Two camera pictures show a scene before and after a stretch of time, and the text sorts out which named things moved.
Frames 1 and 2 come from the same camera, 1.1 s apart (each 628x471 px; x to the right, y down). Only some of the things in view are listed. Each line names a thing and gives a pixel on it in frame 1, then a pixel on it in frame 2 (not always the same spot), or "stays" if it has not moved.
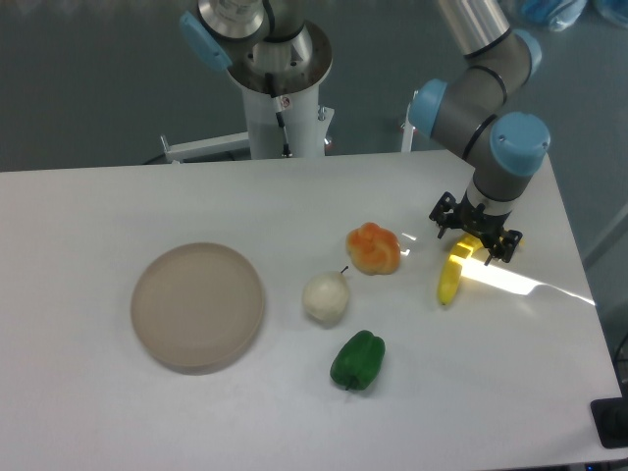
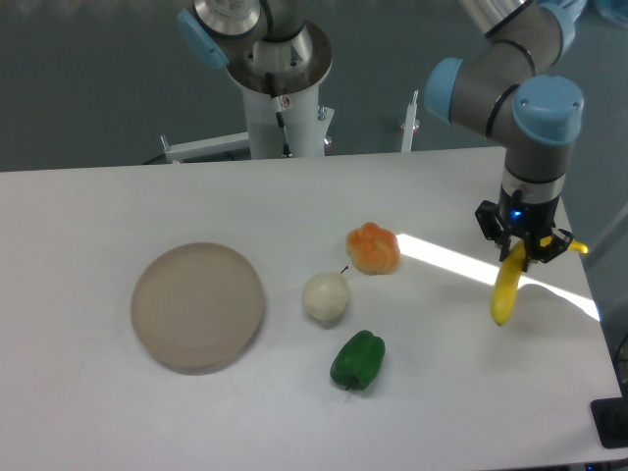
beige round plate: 197,307 stays
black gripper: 484,226 → 534,219
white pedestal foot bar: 224,144 stays
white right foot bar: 407,130 stays
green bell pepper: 358,360 stays
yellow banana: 452,272 → 509,274
